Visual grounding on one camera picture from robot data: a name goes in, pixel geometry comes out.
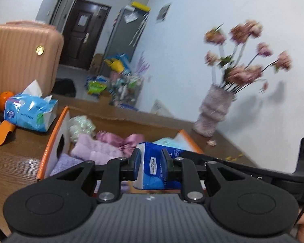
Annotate orange fruit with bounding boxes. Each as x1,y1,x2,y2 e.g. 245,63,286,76
0,91,15,111

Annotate light blue tissue pack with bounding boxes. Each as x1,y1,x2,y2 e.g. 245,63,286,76
4,79,59,132

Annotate pink ribbed suitcase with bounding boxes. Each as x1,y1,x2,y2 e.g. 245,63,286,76
0,24,64,97

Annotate green printed bag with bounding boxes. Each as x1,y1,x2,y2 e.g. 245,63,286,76
87,80,107,95

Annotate black bag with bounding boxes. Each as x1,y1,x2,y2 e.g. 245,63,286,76
51,78,76,97

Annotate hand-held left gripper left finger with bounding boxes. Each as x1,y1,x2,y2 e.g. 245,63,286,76
42,147,142,203

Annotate grey refrigerator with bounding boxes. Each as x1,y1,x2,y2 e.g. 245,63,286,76
105,5,150,61

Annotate pink fluffy cloth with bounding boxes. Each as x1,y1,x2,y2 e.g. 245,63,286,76
71,134,124,167

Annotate grey side door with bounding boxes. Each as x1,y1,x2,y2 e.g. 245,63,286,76
49,0,71,27

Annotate white folded umbrella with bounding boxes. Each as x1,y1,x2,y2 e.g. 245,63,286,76
129,14,149,47

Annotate orange leather strap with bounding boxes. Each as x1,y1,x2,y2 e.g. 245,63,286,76
0,119,16,150

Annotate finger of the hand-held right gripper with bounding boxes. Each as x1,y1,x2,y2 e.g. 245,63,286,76
177,150,249,180

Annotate wire rack cart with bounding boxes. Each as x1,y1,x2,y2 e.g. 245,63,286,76
109,72,143,107

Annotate orange-edged cardboard box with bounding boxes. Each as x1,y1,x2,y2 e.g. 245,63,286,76
37,106,206,190

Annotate scattered yellow crumbs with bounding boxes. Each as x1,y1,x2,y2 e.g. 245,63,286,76
224,153,244,161

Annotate bunch of dried pink roses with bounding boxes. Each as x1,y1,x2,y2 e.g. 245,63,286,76
204,20,293,94

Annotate open cardboard box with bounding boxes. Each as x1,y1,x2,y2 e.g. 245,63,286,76
89,53,104,72

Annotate pink satin cloth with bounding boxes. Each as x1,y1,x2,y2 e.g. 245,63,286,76
96,131,143,157

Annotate white board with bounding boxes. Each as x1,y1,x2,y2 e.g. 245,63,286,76
151,101,173,117

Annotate purple wall decal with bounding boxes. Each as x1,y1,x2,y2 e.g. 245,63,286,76
134,52,150,75

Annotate blue shopping bag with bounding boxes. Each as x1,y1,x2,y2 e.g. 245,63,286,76
105,53,131,70

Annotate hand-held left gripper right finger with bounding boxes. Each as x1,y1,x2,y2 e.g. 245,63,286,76
162,149,259,203

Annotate yellow box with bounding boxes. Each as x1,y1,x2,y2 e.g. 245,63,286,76
130,1,151,12

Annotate dark brown entrance door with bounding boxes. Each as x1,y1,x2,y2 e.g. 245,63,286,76
59,0,111,71

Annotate pale pink suitcase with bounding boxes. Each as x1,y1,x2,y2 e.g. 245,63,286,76
5,20,52,29

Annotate dark blue tissue packet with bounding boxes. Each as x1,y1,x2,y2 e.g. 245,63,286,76
133,142,185,190

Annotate pink textured vase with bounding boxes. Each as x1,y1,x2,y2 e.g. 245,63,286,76
194,84,236,137

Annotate pale teal pack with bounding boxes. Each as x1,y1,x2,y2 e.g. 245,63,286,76
152,137,183,148

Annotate lavender knitted cloth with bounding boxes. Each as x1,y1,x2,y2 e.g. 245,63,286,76
49,153,84,178

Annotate yellow bag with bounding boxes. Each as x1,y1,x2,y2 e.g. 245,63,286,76
104,58,124,72

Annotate blue flat pack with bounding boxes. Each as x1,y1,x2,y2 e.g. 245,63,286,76
118,102,140,111

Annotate white paper on door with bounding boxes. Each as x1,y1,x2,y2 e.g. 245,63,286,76
77,14,90,26

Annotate crumpled clear plastic bag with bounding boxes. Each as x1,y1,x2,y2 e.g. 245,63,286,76
67,115,96,142

